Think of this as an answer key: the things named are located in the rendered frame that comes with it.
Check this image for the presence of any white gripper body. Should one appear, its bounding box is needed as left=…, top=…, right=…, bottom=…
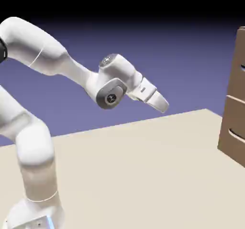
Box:
left=146, top=90, right=170, bottom=113

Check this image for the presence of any brown drawer front with curved handle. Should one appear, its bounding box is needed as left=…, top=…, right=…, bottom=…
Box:
left=226, top=28, right=245, bottom=105

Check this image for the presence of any light brown wooden cabinet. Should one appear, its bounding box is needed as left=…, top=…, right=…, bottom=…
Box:
left=217, top=25, right=245, bottom=168

